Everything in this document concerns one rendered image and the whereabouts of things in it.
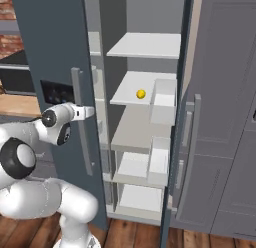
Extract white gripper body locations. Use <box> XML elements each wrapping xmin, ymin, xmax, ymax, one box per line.
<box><xmin>80</xmin><ymin>105</ymin><xmax>97</xmax><ymax>121</ymax></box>

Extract dark grey fridge door with bins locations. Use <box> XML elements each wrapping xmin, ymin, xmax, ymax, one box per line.
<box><xmin>159</xmin><ymin>0</ymin><xmax>196</xmax><ymax>248</ymax></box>

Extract black kitchen appliance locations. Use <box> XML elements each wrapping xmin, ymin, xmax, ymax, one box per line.
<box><xmin>0</xmin><ymin>49</ymin><xmax>36</xmax><ymax>96</ymax></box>

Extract grey tall cupboards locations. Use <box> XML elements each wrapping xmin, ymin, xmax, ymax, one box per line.
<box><xmin>171</xmin><ymin>0</ymin><xmax>256</xmax><ymax>242</ymax></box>

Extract dark grey fridge door with display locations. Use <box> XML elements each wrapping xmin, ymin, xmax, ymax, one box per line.
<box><xmin>9</xmin><ymin>0</ymin><xmax>108</xmax><ymax>232</ymax></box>

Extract white fridge shelf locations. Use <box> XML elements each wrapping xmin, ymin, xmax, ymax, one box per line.
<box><xmin>106</xmin><ymin>32</ymin><xmax>182</xmax><ymax>60</ymax></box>
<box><xmin>110</xmin><ymin>106</ymin><xmax>173</xmax><ymax>155</ymax></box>
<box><xmin>109</xmin><ymin>70</ymin><xmax>178</xmax><ymax>107</ymax></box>

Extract long grey fridge door handle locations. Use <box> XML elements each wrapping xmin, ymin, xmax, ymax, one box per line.
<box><xmin>70</xmin><ymin>67</ymin><xmax>95</xmax><ymax>177</ymax></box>
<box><xmin>174</xmin><ymin>93</ymin><xmax>203</xmax><ymax>222</ymax></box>

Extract open fridge with white interior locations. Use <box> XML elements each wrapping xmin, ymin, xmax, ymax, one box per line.
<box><xmin>83</xmin><ymin>0</ymin><xmax>188</xmax><ymax>226</ymax></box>

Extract white door bin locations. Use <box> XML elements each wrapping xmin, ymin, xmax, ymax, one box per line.
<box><xmin>146</xmin><ymin>136</ymin><xmax>172</xmax><ymax>187</ymax></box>
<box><xmin>148</xmin><ymin>78</ymin><xmax>178</xmax><ymax>127</ymax></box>

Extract white fridge drawer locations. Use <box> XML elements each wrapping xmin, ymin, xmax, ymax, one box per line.
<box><xmin>114</xmin><ymin>183</ymin><xmax>165</xmax><ymax>222</ymax></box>
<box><xmin>112</xmin><ymin>151</ymin><xmax>169</xmax><ymax>189</ymax></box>

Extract yellow lemon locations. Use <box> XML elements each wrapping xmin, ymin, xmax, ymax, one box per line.
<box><xmin>136</xmin><ymin>88</ymin><xmax>147</xmax><ymax>100</ymax></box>

